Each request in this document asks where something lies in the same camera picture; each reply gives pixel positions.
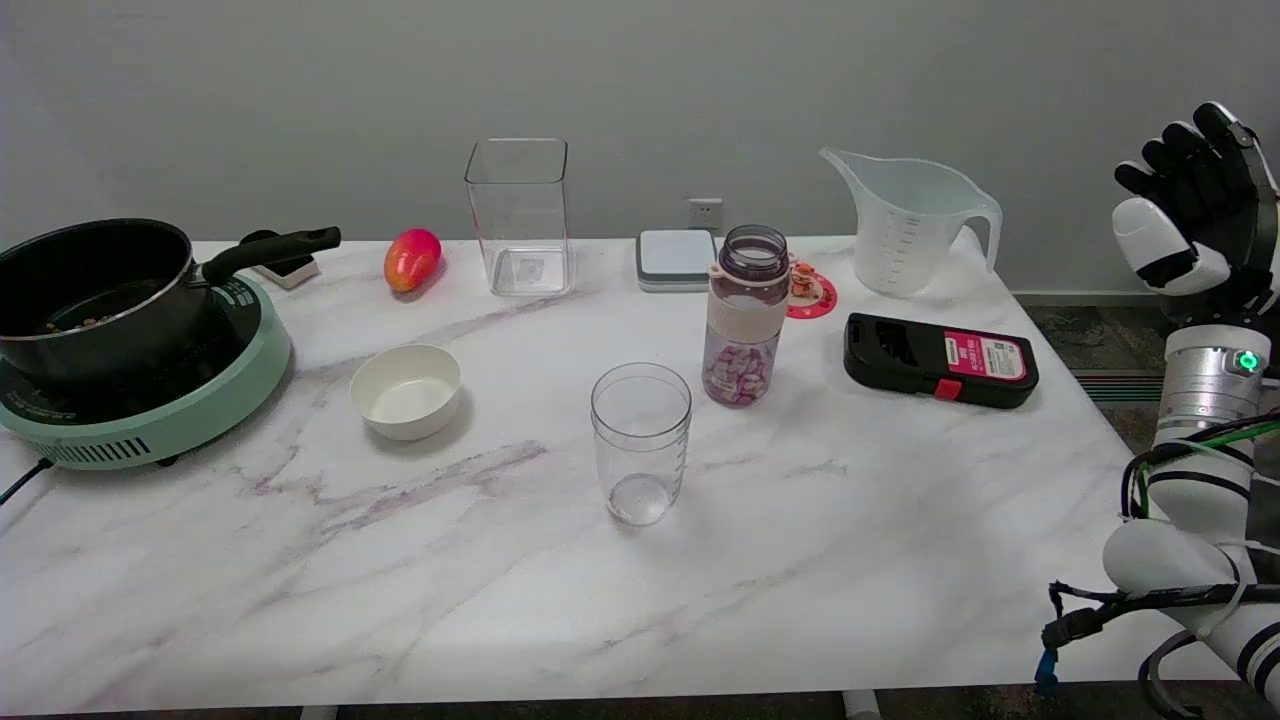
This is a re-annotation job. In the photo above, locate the bottle with pink candies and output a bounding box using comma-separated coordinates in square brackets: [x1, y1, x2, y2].
[701, 225, 793, 408]

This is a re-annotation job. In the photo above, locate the clear plastic cup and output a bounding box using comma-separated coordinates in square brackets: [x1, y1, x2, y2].
[590, 362, 693, 528]

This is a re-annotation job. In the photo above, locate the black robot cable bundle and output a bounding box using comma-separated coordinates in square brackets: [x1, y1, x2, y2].
[1034, 414, 1280, 720]

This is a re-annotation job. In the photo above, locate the red round coaster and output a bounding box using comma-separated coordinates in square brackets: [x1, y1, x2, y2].
[785, 261, 838, 320]

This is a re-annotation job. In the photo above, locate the red yellow mango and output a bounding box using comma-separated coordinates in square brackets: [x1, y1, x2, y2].
[384, 228, 443, 294]

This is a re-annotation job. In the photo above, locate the black saucepan with handle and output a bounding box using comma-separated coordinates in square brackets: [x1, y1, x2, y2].
[0, 218, 342, 383]

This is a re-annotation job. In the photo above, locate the clear square plastic container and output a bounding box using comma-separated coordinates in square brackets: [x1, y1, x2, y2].
[464, 138, 575, 298]

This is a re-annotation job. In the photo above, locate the clear plastic measuring jug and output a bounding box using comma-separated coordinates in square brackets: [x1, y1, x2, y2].
[819, 147, 1003, 299]

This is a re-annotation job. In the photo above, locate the white grey kitchen scale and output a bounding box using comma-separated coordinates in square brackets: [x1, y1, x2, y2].
[636, 229, 719, 293]

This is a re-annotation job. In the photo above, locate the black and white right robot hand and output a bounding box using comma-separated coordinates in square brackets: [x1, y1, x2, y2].
[1112, 101, 1280, 330]

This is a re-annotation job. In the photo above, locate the mint green induction cooker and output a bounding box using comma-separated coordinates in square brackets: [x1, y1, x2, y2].
[0, 273, 293, 472]

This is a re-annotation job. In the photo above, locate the black case with red label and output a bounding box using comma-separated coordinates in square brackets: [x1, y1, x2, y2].
[843, 312, 1040, 410]

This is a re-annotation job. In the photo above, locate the white ceramic bowl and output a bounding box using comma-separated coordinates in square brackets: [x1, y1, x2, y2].
[350, 344, 463, 442]

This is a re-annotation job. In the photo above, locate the black cooker power cord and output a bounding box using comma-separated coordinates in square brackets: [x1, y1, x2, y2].
[0, 457, 53, 506]

